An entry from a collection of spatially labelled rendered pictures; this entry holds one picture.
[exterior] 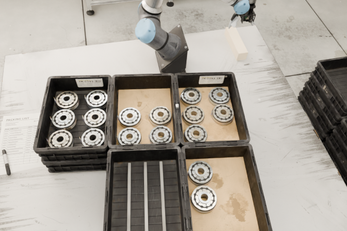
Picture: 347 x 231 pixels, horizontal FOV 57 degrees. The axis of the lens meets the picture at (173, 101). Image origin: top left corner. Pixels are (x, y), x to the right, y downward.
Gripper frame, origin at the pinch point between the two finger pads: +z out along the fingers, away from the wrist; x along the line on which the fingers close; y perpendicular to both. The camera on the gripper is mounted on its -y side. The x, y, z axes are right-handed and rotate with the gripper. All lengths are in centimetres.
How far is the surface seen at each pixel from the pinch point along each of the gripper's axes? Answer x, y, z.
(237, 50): -2.8, 9.1, 10.3
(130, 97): -71, 37, 3
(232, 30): -0.1, -8.2, 10.3
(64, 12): -117, -145, 87
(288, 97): 17, 44, 16
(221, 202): -42, 97, 3
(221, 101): -28, 50, 0
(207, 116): -36, 56, 3
